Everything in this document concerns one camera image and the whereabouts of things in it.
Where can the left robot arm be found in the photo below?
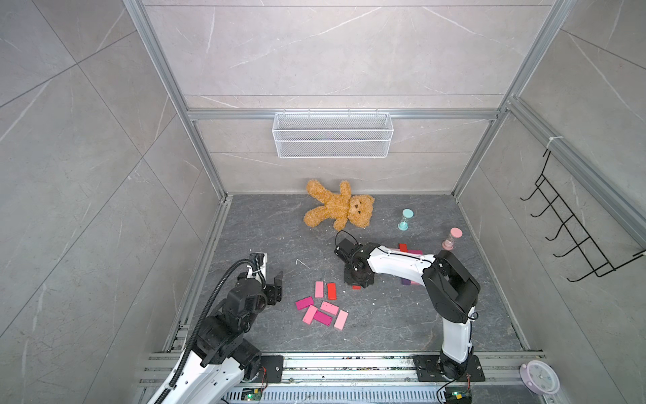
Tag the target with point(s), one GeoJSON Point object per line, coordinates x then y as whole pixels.
{"type": "Point", "coordinates": [220, 357]}

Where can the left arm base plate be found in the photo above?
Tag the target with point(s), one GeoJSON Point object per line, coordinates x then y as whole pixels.
{"type": "Point", "coordinates": [267, 369]}

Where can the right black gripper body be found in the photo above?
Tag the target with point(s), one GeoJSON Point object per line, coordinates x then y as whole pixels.
{"type": "Point", "coordinates": [353, 279]}

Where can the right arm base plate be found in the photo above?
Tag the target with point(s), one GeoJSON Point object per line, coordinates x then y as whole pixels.
{"type": "Point", "coordinates": [440, 368]}

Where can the white wire mesh basket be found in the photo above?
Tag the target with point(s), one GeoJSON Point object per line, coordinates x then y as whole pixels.
{"type": "Point", "coordinates": [332, 135]}

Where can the lilac round clock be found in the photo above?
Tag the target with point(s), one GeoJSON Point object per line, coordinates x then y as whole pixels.
{"type": "Point", "coordinates": [539, 378]}

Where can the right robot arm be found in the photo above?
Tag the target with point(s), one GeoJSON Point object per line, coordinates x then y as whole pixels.
{"type": "Point", "coordinates": [452, 289]}

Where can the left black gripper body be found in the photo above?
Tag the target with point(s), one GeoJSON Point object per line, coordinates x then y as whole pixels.
{"type": "Point", "coordinates": [272, 293]}

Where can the brown teddy bear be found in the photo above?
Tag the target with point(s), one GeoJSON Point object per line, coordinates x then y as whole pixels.
{"type": "Point", "coordinates": [342, 208]}

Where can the teal sand timer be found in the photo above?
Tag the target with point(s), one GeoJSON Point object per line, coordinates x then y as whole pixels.
{"type": "Point", "coordinates": [407, 214]}

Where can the pink sand timer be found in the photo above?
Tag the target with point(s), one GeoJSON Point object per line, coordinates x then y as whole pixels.
{"type": "Point", "coordinates": [451, 239]}

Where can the light pink block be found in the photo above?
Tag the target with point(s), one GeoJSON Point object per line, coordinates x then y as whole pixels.
{"type": "Point", "coordinates": [329, 308]}
{"type": "Point", "coordinates": [341, 320]}
{"type": "Point", "coordinates": [319, 289]}
{"type": "Point", "coordinates": [310, 314]}

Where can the black wire hook rack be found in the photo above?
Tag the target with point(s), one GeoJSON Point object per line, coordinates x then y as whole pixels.
{"type": "Point", "coordinates": [572, 228]}

